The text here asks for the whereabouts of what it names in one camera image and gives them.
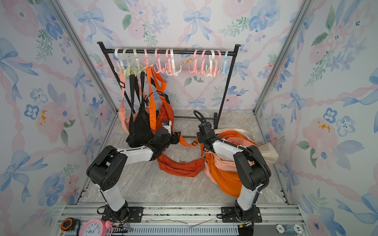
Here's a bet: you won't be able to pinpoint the light blue hook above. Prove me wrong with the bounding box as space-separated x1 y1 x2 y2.
219 50 230 75

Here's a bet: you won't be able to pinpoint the beige crossbody bag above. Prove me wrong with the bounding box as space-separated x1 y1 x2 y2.
215 128 279 165

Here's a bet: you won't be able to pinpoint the orange black tape measure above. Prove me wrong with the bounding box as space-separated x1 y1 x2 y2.
61 217 80 232

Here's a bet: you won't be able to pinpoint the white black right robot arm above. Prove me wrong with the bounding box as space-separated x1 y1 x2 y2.
197 121 271 222

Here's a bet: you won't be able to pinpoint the white poker chips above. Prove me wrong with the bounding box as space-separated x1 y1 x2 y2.
276 224 304 236

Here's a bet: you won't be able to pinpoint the pink alarm clock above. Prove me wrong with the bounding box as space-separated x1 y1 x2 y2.
79 219 113 236

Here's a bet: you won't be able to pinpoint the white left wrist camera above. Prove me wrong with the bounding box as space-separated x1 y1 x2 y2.
162 120 172 134

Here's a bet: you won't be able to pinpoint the black clothes rack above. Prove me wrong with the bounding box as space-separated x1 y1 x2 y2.
97 41 241 139

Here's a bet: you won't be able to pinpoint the white hook leftmost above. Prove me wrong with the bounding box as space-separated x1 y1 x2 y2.
114 48 124 74

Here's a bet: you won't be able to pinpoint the black crossbody bag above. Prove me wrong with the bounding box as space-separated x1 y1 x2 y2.
127 72 154 148

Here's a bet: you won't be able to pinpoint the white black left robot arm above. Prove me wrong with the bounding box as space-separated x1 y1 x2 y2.
86 128 181 222

